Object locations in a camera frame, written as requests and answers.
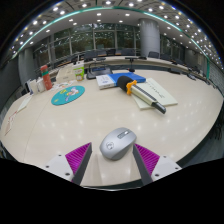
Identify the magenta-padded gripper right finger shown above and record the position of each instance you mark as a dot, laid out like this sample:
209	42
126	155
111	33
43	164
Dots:
148	160

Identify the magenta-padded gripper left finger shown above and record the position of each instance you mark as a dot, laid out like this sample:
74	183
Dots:
77	159

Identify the silver grey computer mouse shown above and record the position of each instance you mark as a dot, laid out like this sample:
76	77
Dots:
116	145

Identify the round teal cartoon mouse pad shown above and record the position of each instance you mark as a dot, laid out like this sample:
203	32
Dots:
66	96

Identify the cream paper document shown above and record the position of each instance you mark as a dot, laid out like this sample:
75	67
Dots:
163	95

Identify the colourful sticker sheet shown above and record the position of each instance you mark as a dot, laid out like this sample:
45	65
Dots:
61	85

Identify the red and white leaflet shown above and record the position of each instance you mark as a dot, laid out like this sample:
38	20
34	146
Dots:
10	123

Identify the small white bottle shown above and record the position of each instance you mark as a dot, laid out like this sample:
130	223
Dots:
40	85

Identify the blue and white book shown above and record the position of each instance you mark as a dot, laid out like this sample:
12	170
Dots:
106	81

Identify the white cardboard box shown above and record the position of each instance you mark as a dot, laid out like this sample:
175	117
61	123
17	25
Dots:
65	76

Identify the white paper cup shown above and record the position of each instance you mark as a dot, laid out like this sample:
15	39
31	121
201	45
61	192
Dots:
32	86

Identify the paper cup with straw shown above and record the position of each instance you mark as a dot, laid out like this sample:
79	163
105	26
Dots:
79	72

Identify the red-orange drink bottle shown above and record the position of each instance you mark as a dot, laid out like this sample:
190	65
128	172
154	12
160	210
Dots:
46	77

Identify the black conference microphone console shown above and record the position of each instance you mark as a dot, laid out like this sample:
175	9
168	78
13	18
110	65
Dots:
99	72

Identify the dark office chairs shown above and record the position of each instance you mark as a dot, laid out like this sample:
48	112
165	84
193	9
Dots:
90	54

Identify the ceiling lights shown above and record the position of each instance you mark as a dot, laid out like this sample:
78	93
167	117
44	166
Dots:
99	14

